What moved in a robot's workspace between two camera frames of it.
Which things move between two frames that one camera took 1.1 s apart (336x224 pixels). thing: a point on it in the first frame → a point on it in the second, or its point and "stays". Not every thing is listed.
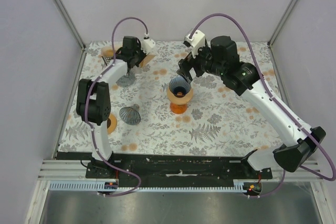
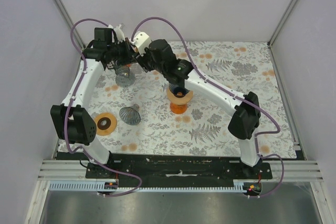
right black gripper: (185, 64) → (142, 61)
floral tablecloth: (155, 110) stays
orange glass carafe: (178, 108) stays
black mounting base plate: (176, 170) stays
